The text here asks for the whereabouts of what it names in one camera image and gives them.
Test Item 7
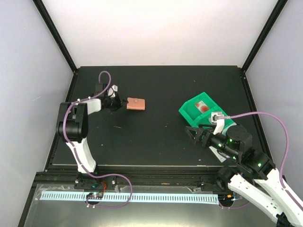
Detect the pink leather card holder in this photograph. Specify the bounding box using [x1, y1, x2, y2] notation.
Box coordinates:
[126, 97, 145, 111]

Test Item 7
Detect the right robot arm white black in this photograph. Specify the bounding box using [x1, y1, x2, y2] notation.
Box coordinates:
[185, 124, 303, 227]

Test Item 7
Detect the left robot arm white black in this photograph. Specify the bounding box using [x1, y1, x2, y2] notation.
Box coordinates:
[56, 83, 126, 189]

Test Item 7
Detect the red circle card in bin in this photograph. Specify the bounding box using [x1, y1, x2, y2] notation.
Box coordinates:
[195, 101, 210, 113]

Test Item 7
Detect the green bin far compartment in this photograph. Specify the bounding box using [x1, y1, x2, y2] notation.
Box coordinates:
[178, 92, 223, 127]

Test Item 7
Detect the right controller board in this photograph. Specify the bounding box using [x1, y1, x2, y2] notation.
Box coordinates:
[218, 193, 239, 202]

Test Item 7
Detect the controller board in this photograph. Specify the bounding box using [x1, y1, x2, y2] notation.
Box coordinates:
[86, 192, 103, 201]
[218, 193, 239, 202]

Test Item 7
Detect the left controller board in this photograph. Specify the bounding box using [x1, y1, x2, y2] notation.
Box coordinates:
[86, 192, 103, 201]

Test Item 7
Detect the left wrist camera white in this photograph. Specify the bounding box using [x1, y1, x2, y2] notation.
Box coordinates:
[107, 85, 118, 98]

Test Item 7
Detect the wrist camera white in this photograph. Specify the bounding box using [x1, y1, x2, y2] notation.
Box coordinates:
[107, 85, 118, 98]
[210, 112, 231, 135]

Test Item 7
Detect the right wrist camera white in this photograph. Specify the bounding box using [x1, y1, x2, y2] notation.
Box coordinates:
[210, 112, 231, 135]

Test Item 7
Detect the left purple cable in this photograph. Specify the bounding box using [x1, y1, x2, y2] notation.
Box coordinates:
[63, 70, 133, 209]

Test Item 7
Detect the left black frame post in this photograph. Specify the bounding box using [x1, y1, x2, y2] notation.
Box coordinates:
[33, 0, 78, 73]

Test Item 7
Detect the black frame post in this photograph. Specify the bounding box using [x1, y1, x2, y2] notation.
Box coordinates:
[33, 0, 78, 73]
[241, 0, 288, 72]

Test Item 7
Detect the black aluminium rail front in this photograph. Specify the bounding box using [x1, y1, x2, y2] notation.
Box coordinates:
[34, 164, 227, 189]

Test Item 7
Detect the white slotted cable duct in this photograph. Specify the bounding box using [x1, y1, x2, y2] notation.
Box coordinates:
[40, 191, 219, 205]

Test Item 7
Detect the right black frame post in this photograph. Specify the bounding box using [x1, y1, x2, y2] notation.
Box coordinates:
[241, 0, 288, 72]

